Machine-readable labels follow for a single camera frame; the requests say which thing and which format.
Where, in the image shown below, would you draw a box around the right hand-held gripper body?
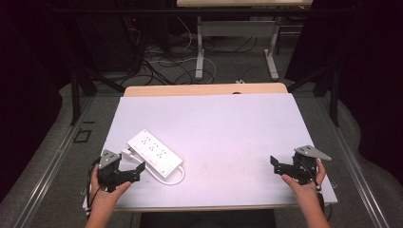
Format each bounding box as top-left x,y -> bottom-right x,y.
292,144 -> 333,186

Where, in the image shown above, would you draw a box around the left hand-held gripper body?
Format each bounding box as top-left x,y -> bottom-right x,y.
96,149 -> 129,193

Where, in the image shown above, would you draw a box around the white plug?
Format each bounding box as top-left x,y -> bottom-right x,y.
121,147 -> 136,160

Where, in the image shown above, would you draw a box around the white power strip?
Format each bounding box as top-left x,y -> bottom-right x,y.
126,128 -> 184,179

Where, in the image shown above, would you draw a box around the white power strip cable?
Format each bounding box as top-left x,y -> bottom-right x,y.
131,153 -> 186,186

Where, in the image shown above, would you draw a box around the person's left hand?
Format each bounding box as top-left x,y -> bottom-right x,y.
89,173 -> 133,220

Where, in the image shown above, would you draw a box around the person's right hand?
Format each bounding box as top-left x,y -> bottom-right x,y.
280,158 -> 328,208

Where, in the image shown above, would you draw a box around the white table mat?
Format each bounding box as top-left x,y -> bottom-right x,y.
82,92 -> 338,212

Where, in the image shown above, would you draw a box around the black metal stand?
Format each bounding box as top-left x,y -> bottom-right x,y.
69,66 -> 126,126
286,65 -> 340,128

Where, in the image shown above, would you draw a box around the wooden table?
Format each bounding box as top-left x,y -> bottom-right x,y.
123,82 -> 289,98

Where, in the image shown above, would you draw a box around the white-legged desk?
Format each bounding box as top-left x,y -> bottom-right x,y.
176,0 -> 314,82

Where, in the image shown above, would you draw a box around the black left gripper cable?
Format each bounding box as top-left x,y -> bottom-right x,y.
86,157 -> 103,218

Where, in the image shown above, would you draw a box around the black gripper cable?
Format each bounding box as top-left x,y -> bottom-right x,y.
299,161 -> 333,221
86,157 -> 103,218

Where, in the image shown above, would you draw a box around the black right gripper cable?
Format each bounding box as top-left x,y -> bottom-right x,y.
299,161 -> 333,221

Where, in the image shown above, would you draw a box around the black floor outlet frame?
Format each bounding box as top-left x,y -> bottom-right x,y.
72,127 -> 93,144

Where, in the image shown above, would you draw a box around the metal floor rail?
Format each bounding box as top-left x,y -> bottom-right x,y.
315,94 -> 393,228
11,94 -> 96,228

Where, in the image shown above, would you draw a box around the black floor cables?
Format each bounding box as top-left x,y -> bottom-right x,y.
122,17 -> 222,86

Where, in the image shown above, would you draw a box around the white floor cable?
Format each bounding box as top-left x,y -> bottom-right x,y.
148,15 -> 218,85

